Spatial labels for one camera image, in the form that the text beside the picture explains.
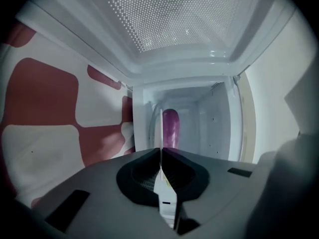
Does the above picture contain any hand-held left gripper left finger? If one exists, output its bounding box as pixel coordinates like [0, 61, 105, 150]
[29, 147, 175, 239]

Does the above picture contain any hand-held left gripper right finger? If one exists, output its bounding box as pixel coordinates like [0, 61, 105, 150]
[161, 147, 269, 239]

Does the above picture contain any purple eggplant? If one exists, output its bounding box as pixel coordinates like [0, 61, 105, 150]
[161, 108, 180, 150]

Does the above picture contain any white microwave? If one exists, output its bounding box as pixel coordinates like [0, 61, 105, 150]
[14, 0, 301, 164]

